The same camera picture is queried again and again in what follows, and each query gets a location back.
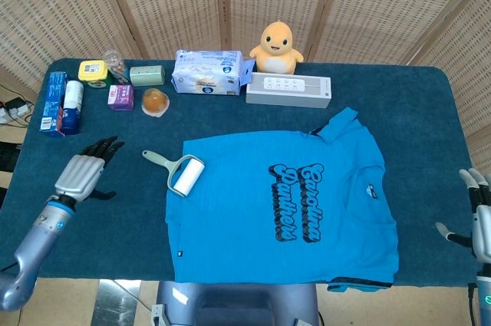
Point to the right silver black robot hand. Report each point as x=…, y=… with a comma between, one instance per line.
x=481, y=222

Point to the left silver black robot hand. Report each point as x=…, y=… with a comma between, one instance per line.
x=80, y=174

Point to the green white lint roller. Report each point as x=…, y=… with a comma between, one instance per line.
x=186, y=174

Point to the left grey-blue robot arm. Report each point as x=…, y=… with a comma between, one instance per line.
x=34, y=241

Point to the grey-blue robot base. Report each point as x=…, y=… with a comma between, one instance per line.
x=238, y=305

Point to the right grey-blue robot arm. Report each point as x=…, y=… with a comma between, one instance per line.
x=484, y=299

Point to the dark blue table cover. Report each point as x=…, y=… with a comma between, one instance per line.
x=126, y=226

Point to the blue white tube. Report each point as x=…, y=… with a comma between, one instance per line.
x=73, y=105

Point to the black floor object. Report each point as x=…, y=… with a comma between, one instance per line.
x=8, y=157

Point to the blue toothpaste box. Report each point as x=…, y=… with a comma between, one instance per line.
x=51, y=105

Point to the small purple box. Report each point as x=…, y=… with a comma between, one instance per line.
x=120, y=97

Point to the white floor power strip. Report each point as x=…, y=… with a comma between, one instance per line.
x=13, y=109

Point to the orange jelly cup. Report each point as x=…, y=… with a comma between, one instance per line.
x=155, y=103

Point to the yellow lid container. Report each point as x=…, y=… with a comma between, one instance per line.
x=93, y=71

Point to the clear plastic jar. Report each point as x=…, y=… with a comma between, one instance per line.
x=117, y=67

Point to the light green case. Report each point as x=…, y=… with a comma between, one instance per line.
x=147, y=76

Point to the blue white tissue pack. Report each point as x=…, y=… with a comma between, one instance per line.
x=207, y=73

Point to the blue printed T-shirt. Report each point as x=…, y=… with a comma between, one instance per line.
x=238, y=226

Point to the woven folding screen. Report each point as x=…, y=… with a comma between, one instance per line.
x=172, y=4

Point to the grey power strip box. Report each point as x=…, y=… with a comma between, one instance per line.
x=287, y=90

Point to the orange plush toy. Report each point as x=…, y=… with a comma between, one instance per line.
x=275, y=50

